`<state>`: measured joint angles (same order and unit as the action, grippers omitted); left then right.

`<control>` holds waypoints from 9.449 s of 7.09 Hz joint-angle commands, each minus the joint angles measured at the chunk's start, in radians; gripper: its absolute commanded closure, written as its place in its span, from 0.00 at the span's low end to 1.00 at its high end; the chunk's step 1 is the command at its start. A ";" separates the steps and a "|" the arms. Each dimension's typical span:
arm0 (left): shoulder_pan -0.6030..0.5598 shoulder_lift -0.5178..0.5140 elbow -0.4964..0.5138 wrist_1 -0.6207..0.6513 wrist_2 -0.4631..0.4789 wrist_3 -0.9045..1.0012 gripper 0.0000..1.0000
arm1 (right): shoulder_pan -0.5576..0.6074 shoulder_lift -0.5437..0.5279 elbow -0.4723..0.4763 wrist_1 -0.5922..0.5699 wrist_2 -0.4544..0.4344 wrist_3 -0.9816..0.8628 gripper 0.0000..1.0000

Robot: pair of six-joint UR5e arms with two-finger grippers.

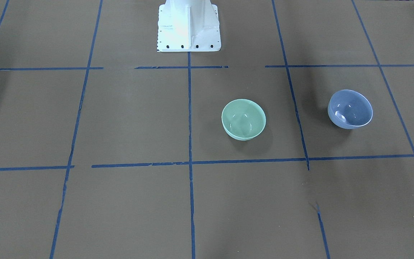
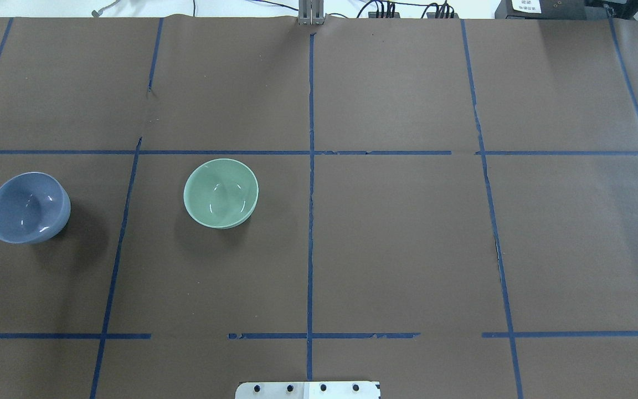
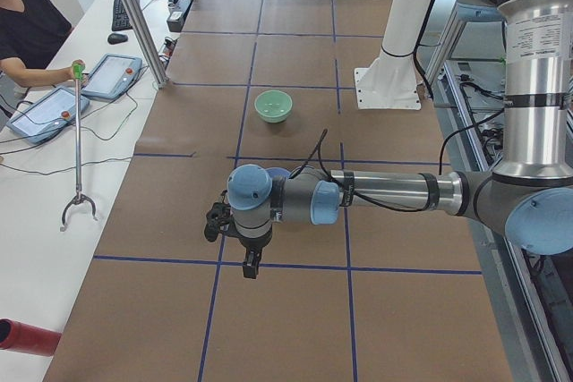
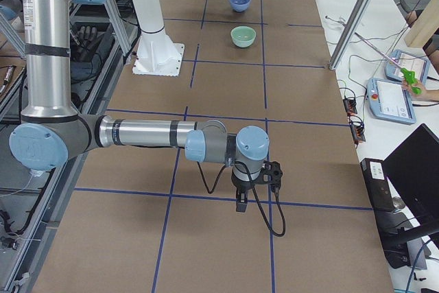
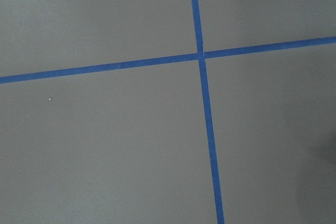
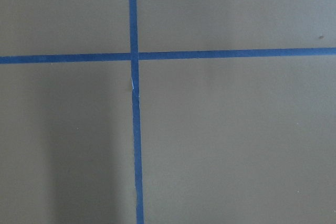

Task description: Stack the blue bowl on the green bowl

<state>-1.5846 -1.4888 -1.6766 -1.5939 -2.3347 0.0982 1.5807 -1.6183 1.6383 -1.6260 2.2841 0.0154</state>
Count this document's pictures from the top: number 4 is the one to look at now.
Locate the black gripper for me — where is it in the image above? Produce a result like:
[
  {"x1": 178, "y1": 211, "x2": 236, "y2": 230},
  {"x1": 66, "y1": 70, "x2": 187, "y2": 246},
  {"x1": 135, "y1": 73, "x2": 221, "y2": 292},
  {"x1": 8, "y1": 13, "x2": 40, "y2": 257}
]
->
[{"x1": 231, "y1": 168, "x2": 255, "y2": 212}]

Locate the blue bowl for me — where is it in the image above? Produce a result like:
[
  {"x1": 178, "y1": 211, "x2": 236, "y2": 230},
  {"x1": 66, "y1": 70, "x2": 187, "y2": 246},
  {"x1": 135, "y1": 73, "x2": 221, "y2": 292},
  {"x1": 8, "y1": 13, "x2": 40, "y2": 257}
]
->
[{"x1": 229, "y1": 0, "x2": 251, "y2": 12}]

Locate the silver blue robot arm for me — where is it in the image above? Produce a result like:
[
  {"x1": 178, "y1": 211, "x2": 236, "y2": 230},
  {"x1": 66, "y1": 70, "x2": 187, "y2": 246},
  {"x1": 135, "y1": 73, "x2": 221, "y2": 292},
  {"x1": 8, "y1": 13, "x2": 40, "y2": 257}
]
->
[{"x1": 9, "y1": 0, "x2": 278, "y2": 212}]

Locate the green bowl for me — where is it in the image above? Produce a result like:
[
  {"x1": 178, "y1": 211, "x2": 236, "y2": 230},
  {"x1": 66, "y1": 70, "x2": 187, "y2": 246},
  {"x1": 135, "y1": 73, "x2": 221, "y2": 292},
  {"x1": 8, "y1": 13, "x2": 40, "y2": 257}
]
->
[{"x1": 230, "y1": 26, "x2": 257, "y2": 48}]

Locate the person's hand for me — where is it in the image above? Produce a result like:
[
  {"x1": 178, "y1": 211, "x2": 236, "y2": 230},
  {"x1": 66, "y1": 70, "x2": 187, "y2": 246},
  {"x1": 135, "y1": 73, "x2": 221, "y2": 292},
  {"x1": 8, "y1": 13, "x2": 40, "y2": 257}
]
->
[{"x1": 402, "y1": 80, "x2": 436, "y2": 101}]

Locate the orange black adapter near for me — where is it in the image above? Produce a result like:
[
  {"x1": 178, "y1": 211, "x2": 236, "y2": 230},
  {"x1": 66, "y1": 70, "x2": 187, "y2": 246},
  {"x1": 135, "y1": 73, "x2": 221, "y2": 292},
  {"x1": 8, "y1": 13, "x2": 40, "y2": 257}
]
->
[{"x1": 348, "y1": 115, "x2": 366, "y2": 145}]

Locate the orange black adapter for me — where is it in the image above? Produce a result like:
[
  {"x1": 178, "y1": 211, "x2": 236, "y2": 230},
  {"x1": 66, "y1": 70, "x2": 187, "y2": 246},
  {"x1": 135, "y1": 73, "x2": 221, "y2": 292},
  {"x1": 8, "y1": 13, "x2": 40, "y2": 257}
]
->
[
  {"x1": 340, "y1": 87, "x2": 357, "y2": 115},
  {"x1": 348, "y1": 115, "x2": 366, "y2": 145}
]

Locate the black box with label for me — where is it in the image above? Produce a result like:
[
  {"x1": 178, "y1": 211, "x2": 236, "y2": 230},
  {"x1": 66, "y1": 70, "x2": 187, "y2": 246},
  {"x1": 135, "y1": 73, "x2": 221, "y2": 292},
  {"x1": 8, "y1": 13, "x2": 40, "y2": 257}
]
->
[{"x1": 360, "y1": 158, "x2": 406, "y2": 213}]

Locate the orange black adapter far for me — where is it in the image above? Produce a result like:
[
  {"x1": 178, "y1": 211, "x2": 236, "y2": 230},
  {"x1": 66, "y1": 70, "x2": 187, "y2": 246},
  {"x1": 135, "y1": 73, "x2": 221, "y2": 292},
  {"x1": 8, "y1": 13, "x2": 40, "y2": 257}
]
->
[{"x1": 340, "y1": 87, "x2": 357, "y2": 115}]

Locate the black computer monitor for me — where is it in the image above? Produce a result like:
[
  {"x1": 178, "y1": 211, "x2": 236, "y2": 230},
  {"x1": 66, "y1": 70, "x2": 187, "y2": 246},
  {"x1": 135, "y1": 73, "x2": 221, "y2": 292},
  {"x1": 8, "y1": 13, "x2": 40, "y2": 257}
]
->
[{"x1": 383, "y1": 124, "x2": 438, "y2": 224}]

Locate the near teach pendant tablet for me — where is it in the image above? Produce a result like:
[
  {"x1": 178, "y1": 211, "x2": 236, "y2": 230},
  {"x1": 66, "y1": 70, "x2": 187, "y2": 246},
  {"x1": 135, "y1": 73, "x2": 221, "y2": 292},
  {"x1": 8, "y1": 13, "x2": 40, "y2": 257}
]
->
[{"x1": 366, "y1": 78, "x2": 416, "y2": 125}]

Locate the teach pendant tablet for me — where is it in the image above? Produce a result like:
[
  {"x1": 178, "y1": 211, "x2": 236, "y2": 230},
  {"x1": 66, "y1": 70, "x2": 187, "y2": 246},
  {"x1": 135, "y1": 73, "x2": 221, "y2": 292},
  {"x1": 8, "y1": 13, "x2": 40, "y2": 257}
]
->
[
  {"x1": 385, "y1": 49, "x2": 431, "y2": 84},
  {"x1": 366, "y1": 78, "x2": 416, "y2": 125}
]

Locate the far teach pendant tablet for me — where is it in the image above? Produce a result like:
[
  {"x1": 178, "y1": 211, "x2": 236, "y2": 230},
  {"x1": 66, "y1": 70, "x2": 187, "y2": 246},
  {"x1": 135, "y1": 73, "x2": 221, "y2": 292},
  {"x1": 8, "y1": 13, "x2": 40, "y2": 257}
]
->
[{"x1": 385, "y1": 49, "x2": 431, "y2": 84}]

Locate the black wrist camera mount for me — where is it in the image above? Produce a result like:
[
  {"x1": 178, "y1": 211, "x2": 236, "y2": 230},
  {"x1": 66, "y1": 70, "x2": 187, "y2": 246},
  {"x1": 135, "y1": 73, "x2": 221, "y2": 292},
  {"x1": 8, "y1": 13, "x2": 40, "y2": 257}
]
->
[{"x1": 257, "y1": 161, "x2": 283, "y2": 194}]

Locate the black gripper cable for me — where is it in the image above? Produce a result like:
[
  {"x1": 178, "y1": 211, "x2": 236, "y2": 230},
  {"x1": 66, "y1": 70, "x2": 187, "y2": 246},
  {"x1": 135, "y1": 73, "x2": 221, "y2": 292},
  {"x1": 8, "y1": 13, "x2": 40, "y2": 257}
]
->
[{"x1": 196, "y1": 161, "x2": 287, "y2": 237}]

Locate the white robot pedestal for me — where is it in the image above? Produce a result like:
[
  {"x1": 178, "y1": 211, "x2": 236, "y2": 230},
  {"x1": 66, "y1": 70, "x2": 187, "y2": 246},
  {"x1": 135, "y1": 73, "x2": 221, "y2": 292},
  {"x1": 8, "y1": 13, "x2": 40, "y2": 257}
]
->
[{"x1": 132, "y1": 0, "x2": 185, "y2": 77}]

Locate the green handled reacher grabber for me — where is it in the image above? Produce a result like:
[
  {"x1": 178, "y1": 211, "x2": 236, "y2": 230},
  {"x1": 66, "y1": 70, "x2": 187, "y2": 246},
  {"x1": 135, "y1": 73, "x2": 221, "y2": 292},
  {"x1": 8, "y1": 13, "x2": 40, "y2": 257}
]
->
[{"x1": 354, "y1": 32, "x2": 418, "y2": 84}]

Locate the aluminium frame post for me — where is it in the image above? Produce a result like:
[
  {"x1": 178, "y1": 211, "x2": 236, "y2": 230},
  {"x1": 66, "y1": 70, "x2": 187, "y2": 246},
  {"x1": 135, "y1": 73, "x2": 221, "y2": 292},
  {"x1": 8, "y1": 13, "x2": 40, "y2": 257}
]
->
[{"x1": 329, "y1": 0, "x2": 371, "y2": 70}]

